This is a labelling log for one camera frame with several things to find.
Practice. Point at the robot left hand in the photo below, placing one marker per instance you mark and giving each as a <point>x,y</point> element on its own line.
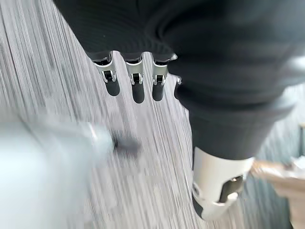
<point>214,71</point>

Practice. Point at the beige wooden furniture edge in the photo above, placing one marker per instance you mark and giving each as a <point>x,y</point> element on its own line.
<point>281,176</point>

